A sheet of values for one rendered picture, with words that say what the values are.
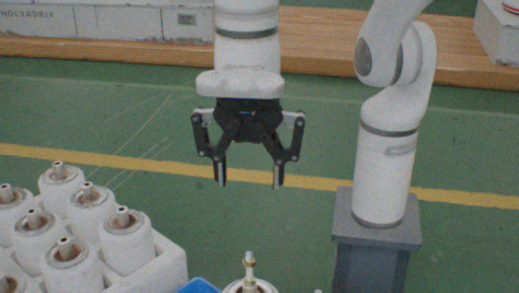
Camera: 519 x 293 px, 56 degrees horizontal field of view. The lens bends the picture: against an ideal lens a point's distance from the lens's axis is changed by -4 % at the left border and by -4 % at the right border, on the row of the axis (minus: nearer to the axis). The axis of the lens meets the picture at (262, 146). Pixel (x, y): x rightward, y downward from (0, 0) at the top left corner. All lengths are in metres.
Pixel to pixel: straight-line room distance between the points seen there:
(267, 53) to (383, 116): 0.27
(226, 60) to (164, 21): 1.89
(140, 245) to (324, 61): 1.48
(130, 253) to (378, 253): 0.44
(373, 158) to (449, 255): 0.58
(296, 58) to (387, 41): 1.58
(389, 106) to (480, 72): 1.53
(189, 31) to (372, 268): 1.72
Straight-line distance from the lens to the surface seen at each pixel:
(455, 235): 1.39
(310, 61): 2.25
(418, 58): 0.73
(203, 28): 2.38
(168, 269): 0.99
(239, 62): 0.55
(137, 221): 0.96
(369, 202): 0.84
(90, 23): 2.60
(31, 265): 1.02
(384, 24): 0.68
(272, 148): 0.61
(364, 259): 0.88
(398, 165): 0.80
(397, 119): 0.76
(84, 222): 1.03
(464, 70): 2.28
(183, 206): 1.42
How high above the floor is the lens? 0.83
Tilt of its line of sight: 30 degrees down
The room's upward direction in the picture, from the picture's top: straight up
